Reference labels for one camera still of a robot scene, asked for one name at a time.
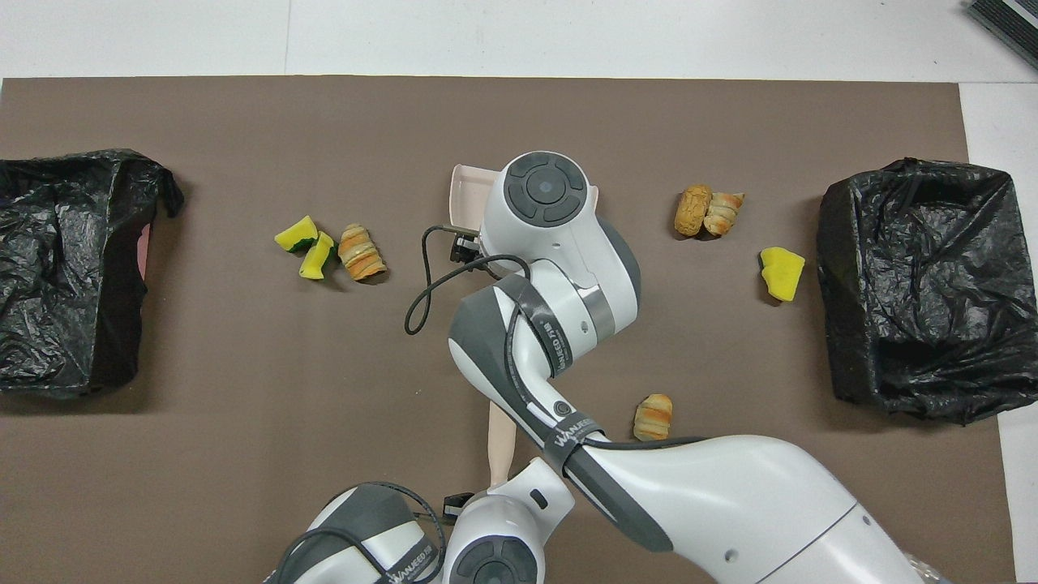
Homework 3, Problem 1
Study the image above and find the beige plastic dustpan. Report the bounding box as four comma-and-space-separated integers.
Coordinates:
450, 165, 603, 232

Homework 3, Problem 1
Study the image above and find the beige hand brush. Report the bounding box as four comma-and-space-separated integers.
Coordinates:
487, 400, 518, 492

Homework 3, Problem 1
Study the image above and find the large striped croissant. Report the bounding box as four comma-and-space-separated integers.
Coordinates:
337, 224, 388, 282

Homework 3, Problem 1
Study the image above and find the yellow green sponge piece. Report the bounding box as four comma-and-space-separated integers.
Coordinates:
298, 231, 337, 281
274, 215, 319, 253

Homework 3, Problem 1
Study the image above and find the small striped croissant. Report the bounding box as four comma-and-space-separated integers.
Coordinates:
633, 393, 674, 443

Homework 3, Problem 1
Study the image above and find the brown bread roll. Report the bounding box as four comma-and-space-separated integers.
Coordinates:
674, 184, 714, 238

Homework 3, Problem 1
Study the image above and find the pale striped croissant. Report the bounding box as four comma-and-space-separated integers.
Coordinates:
704, 191, 745, 238

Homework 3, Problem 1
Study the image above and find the black bag lined bin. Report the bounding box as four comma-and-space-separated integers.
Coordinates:
0, 148, 185, 398
816, 157, 1027, 426

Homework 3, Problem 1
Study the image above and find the brown paper table mat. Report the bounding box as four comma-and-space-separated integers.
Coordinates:
0, 76, 1017, 584

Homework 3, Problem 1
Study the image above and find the dark ribbed panel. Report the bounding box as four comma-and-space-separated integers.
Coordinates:
965, 0, 1038, 71

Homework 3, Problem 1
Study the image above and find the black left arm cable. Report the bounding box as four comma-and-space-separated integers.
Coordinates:
276, 481, 447, 584

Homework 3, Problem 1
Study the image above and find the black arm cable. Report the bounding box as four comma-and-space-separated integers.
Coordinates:
404, 225, 710, 455
276, 481, 447, 584

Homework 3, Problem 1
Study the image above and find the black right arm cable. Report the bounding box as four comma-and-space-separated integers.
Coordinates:
404, 225, 710, 455

